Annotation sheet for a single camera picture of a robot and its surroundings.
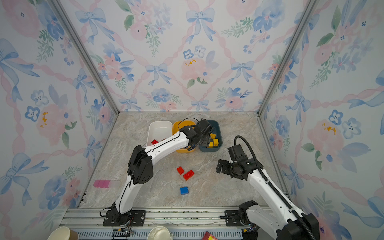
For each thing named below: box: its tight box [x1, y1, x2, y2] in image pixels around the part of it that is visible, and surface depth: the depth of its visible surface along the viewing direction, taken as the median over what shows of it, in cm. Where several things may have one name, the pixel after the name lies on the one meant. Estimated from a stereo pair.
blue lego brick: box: [180, 186, 189, 195], surface depth 84 cm
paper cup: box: [47, 226, 79, 240], surface depth 65 cm
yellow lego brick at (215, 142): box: [213, 138, 219, 147], surface depth 102 cm
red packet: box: [201, 231, 219, 240], surface depth 68 cm
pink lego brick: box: [93, 180, 111, 188], surface depth 85 cm
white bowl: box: [146, 225, 173, 240], surface depth 70 cm
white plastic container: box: [146, 121, 173, 146], surface depth 109 cm
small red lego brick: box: [176, 166, 185, 175], surface depth 92 cm
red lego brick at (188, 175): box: [183, 169, 195, 181], surface depth 89 cm
